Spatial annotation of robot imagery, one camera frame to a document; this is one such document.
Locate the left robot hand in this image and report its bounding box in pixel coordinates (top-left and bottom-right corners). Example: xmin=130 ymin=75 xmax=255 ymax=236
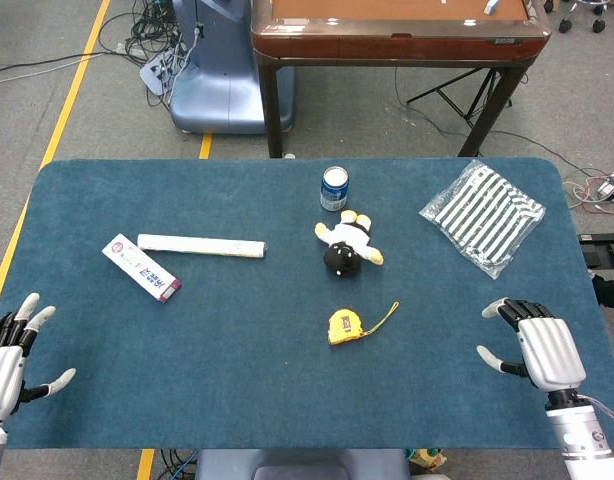
xmin=0 ymin=292 xmax=77 ymax=424

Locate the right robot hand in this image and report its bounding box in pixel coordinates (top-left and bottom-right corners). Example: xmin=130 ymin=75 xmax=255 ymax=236
xmin=475 ymin=297 xmax=588 ymax=408

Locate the yellow tape measure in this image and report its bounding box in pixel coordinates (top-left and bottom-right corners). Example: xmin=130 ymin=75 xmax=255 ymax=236
xmin=328 ymin=301 xmax=401 ymax=347

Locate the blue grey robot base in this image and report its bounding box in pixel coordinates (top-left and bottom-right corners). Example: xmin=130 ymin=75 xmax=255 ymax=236
xmin=169 ymin=0 xmax=296 ymax=135

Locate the black foot pedal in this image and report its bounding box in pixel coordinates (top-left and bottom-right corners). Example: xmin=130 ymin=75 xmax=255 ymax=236
xmin=578 ymin=232 xmax=614 ymax=271

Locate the striped cloth in plastic bag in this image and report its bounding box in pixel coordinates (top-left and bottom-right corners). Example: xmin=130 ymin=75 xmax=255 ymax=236
xmin=418 ymin=159 xmax=547 ymax=280

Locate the white purple toothpaste box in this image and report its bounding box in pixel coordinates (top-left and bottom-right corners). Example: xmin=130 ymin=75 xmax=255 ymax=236
xmin=101 ymin=233 xmax=183 ymax=305

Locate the blue table mat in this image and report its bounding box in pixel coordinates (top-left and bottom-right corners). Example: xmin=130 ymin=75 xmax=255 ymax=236
xmin=0 ymin=157 xmax=614 ymax=451

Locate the black white plush toy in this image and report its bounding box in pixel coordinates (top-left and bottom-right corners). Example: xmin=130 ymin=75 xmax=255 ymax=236
xmin=314 ymin=209 xmax=385 ymax=278

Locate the white toothpaste tube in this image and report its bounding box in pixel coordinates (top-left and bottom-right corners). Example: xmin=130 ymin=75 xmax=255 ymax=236
xmin=136 ymin=233 xmax=267 ymax=260

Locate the black tripod stand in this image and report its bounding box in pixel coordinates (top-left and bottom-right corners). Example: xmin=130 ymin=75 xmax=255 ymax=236
xmin=405 ymin=67 xmax=514 ymax=129

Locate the blue drink can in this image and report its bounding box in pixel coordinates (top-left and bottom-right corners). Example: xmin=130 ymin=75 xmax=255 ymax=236
xmin=319 ymin=165 xmax=350 ymax=213

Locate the grey robot torso base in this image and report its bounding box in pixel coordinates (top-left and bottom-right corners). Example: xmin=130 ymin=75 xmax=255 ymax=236
xmin=194 ymin=448 xmax=413 ymax=480

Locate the grey power strip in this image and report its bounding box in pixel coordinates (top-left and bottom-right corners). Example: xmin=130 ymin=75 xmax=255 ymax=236
xmin=138 ymin=47 xmax=188 ymax=96

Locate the black office chair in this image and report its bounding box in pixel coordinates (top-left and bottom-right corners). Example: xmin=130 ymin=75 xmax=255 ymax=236
xmin=559 ymin=0 xmax=608 ymax=35

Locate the brown mahjong table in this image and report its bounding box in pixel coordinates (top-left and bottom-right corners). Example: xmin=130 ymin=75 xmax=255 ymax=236
xmin=250 ymin=0 xmax=553 ymax=159

